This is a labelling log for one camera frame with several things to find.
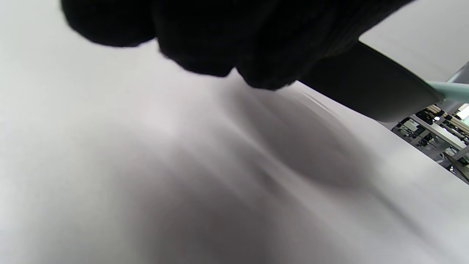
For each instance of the person's left hand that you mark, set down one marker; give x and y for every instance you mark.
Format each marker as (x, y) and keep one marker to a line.
(238, 33)

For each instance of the black cast iron frying pan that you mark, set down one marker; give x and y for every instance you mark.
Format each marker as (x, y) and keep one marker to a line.
(373, 88)

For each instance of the light blue dessert spatula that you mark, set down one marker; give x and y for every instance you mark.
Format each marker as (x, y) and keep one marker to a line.
(452, 91)

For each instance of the beige rolled bundle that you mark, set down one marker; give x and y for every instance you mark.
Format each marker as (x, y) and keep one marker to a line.
(450, 119)

